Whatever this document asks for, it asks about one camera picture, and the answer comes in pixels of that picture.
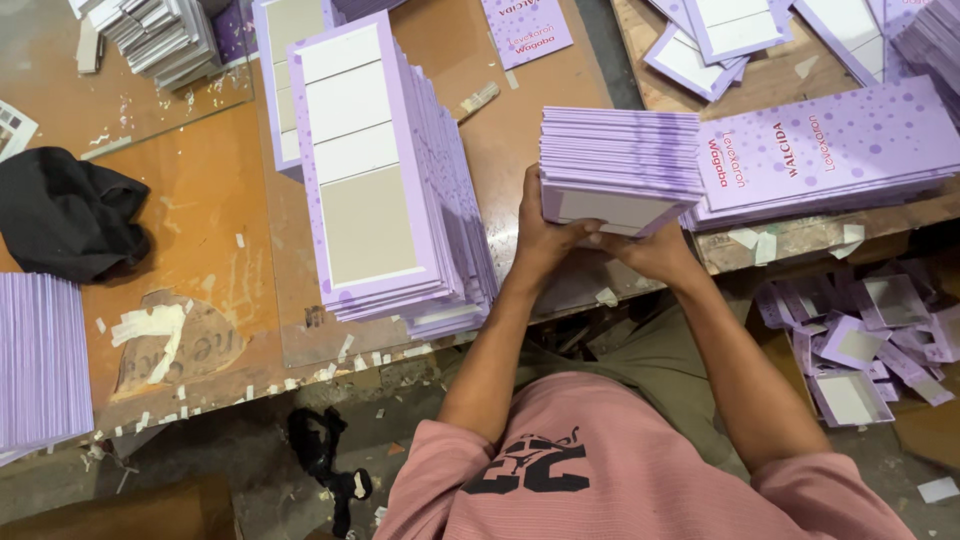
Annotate person's left hand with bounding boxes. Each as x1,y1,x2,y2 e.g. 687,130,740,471
510,163,606,280

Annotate person's right hand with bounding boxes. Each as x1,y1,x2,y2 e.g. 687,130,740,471
588,222,704,291

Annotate small stack of purple cards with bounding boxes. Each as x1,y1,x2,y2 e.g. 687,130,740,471
539,105,707,239

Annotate olive trousers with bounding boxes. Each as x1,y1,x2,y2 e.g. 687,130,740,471
516,298,753,468

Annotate glue-covered brush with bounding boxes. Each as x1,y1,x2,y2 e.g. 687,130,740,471
450,81,502,126

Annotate tall stack white-panelled purple boards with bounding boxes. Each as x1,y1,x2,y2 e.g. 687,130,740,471
288,10,501,342

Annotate stack of long printed purple boards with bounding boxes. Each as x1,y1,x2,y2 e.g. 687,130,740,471
678,74,960,233

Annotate single printed purple card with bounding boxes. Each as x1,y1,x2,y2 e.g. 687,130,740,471
480,0,576,72

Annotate heap of purple scrap boxes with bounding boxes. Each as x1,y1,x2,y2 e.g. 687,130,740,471
753,258,960,429

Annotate pink printed shirt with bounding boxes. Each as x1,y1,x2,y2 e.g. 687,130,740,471
372,372,918,540

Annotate loose pile of purple trays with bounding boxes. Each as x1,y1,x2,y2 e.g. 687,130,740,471
643,0,960,125

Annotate low stack grey-panelled purple boards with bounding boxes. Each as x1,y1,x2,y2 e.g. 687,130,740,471
251,0,340,183

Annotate white paper scrap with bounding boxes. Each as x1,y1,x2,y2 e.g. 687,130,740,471
917,476,960,505

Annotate stack of grey white boards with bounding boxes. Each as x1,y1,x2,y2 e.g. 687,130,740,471
67,0,226,93

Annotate glass pane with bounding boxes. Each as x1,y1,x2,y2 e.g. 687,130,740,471
0,0,258,162

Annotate black cloth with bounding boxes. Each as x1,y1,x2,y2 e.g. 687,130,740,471
0,146,153,285

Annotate brown cardboard box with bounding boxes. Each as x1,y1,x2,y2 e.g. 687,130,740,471
0,475,243,540

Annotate stack of purple board edges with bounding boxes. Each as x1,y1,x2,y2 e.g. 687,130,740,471
0,271,96,468

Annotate colour swatch sheet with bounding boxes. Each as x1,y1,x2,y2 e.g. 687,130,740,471
0,99,40,163

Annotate black strap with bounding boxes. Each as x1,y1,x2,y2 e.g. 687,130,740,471
286,406,375,540

